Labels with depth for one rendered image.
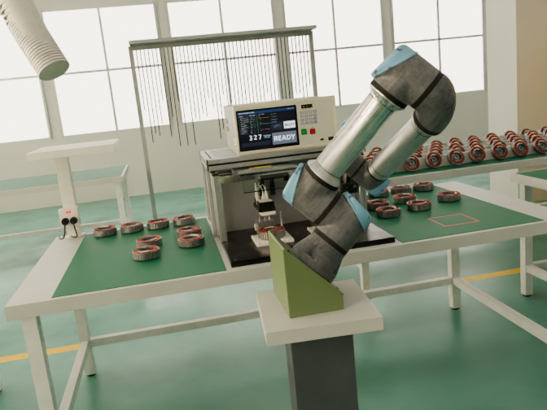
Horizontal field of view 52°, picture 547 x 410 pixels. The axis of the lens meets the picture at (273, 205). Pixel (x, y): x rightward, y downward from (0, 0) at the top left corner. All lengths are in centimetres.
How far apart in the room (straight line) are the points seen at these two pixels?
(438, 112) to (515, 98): 448
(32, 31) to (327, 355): 213
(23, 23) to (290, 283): 202
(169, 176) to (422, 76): 736
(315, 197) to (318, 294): 27
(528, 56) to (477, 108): 405
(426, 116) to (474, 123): 846
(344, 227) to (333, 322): 26
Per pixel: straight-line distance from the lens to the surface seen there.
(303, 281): 157
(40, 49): 303
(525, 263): 368
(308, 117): 242
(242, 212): 253
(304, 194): 158
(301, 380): 169
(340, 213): 159
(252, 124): 237
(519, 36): 601
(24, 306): 212
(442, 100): 153
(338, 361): 168
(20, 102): 881
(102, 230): 287
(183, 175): 869
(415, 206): 269
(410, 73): 151
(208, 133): 865
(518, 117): 601
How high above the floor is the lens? 138
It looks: 12 degrees down
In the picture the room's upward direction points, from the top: 6 degrees counter-clockwise
